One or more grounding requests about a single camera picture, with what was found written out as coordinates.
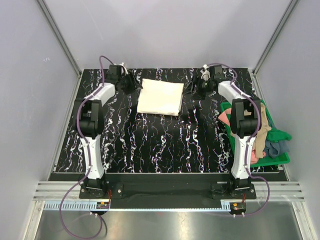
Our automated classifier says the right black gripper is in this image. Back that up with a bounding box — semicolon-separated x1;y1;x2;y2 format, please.
181;74;214;101

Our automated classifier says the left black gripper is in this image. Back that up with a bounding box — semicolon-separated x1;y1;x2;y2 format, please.
118;71;143;95

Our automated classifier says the cream white t shirt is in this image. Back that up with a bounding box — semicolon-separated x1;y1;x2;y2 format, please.
137;78;184;117

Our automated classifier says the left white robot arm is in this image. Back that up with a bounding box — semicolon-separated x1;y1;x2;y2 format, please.
73;63;143;198

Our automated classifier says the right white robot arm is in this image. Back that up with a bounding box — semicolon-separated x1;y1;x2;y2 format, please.
183;63;262;199

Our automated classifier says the beige t shirt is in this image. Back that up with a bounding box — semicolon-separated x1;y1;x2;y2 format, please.
250;103;272;164

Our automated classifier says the pink t shirt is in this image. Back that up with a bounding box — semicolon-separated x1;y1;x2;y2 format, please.
218;108;259;164

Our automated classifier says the green t shirt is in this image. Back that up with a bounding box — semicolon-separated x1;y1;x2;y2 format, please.
266;128;292;143

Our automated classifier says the blue grey t shirt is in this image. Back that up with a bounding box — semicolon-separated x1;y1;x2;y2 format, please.
264;140;290;159

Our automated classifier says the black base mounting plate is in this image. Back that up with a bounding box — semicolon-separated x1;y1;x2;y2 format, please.
48;172;281;210

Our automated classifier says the green plastic bin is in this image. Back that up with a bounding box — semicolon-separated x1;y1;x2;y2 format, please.
220;99;291;169

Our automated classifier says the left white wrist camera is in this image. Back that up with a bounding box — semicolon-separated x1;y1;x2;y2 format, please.
120;62;129;75

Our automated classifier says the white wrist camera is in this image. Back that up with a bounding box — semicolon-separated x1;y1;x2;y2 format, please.
200;64;211;81
120;62;129;75

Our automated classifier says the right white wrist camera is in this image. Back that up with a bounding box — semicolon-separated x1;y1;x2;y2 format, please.
200;64;211;81

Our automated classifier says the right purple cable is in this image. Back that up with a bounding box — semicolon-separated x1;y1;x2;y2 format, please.
208;62;271;218

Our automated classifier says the purple cable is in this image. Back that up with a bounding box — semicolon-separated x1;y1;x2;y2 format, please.
208;62;271;218
58;55;113;240

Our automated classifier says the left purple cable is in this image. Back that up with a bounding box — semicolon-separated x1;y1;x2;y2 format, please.
58;55;113;240

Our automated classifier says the left aluminium frame post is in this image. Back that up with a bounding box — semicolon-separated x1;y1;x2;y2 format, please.
36;0;83;77

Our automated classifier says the aluminium frame post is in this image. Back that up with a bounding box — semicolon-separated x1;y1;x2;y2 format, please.
252;0;301;76
36;0;83;77

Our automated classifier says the right aluminium frame post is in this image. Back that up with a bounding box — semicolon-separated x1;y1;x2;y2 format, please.
252;0;301;76

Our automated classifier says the white slotted cable duct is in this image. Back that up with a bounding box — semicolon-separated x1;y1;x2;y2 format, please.
43;201;246;214

